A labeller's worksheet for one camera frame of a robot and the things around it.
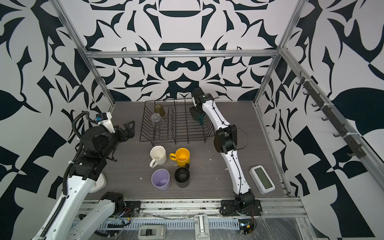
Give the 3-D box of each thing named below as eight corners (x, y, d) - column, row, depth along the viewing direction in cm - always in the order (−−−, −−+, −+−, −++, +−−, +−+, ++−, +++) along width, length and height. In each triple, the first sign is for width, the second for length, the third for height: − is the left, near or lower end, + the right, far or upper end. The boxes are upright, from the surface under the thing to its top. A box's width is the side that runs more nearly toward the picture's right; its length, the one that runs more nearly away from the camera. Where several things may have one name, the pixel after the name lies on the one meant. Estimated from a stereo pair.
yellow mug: (171, 160, 92) (169, 153, 85) (180, 150, 96) (179, 143, 89) (183, 170, 88) (182, 164, 81) (192, 159, 92) (192, 153, 85)
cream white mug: (151, 170, 87) (148, 163, 79) (154, 153, 93) (151, 145, 86) (165, 170, 87) (163, 163, 79) (167, 153, 93) (165, 145, 86)
